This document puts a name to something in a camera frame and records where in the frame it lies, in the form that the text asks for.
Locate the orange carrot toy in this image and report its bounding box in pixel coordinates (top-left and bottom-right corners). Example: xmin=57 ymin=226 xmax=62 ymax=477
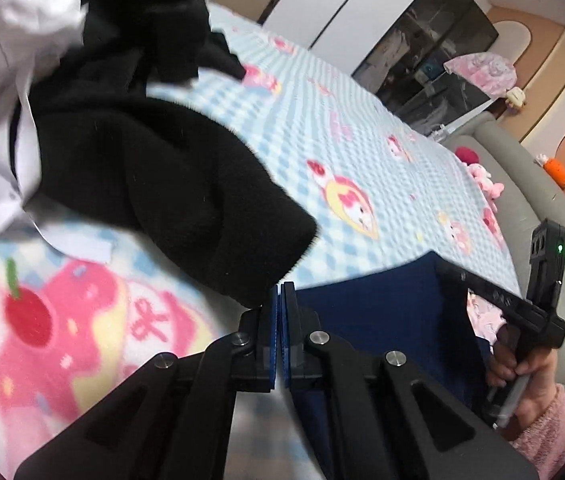
xmin=535 ymin=154 xmax=565 ymax=190

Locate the right hand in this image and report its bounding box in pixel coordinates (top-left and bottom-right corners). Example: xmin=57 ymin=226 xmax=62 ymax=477
xmin=485 ymin=326 xmax=560 ymax=436

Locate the blue checkered cartoon blanket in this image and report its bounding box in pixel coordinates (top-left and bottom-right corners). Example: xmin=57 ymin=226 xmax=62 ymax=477
xmin=0 ymin=6 xmax=519 ymax=478

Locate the pink plush toy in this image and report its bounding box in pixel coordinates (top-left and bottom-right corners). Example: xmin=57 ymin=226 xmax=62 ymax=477
xmin=455 ymin=146 xmax=505 ymax=211

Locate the white wardrobe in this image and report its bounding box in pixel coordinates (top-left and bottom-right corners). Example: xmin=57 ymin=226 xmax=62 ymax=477
xmin=264 ymin=0 xmax=415 ymax=75

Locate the dark glass cabinet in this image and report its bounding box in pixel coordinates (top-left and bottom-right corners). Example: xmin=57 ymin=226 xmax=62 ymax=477
xmin=353 ymin=0 xmax=498 ymax=136

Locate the navy blue sweater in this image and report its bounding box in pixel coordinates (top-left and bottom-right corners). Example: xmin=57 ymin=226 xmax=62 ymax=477
xmin=291 ymin=253 xmax=488 ymax=458

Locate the black fleece garment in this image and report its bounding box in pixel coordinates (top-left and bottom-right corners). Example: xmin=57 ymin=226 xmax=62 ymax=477
xmin=30 ymin=0 xmax=317 ymax=308

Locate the white garment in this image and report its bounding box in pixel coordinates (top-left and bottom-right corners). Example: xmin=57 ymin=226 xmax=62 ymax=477
xmin=0 ymin=0 xmax=113 ymax=265

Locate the pink patterned cloth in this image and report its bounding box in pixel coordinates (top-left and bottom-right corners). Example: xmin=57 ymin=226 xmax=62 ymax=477
xmin=444 ymin=52 xmax=517 ymax=99

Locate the small cream figurine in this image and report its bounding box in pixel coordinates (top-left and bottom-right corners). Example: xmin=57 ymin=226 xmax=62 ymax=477
xmin=505 ymin=87 xmax=526 ymax=112

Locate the grey padded bed frame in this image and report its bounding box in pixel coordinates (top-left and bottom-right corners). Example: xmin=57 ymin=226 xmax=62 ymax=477
xmin=442 ymin=113 xmax=565 ymax=387

